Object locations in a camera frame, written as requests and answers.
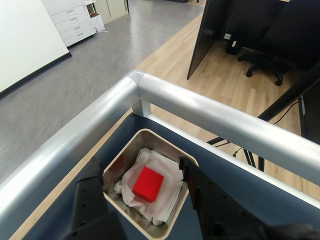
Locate black waste bin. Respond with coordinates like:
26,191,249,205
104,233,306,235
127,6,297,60
224,33,243,56

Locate dark desk partition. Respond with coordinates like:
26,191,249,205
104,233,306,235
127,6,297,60
186,0,239,81

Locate red cube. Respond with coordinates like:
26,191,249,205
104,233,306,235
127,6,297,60
131,165,165,204

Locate beige metal box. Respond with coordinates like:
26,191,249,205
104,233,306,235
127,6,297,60
102,128,200,240

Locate white drawer cabinet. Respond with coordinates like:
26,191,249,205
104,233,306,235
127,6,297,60
41,0,98,48

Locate dark blue-grey mat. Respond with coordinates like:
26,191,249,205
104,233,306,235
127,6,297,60
23,113,320,240

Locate black desk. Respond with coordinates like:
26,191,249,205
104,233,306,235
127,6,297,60
224,0,320,74

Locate beige cabinet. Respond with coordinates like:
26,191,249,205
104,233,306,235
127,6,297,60
95,0,131,26

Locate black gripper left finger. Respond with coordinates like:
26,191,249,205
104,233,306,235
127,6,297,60
62,154,126,240

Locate black metal stand legs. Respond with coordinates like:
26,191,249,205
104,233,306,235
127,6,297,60
206,62,320,174

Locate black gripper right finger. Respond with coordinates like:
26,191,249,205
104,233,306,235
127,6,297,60
178,155,278,240

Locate black floor cable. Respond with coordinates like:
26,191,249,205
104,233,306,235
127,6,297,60
232,99,305,159

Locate black swivel chair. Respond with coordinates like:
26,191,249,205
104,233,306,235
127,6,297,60
237,49,292,87

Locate silver aluminium table rail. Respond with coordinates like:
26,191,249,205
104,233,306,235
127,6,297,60
0,69,320,219

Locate white tissue paper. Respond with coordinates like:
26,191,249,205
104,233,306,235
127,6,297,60
113,147,186,226

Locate white open carton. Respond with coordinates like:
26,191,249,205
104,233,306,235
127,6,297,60
84,10,106,33

